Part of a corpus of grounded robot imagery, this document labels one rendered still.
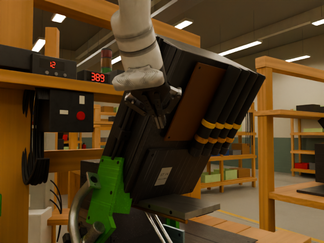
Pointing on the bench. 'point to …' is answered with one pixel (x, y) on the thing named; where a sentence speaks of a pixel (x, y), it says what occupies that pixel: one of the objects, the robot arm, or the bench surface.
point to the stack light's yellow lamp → (106, 62)
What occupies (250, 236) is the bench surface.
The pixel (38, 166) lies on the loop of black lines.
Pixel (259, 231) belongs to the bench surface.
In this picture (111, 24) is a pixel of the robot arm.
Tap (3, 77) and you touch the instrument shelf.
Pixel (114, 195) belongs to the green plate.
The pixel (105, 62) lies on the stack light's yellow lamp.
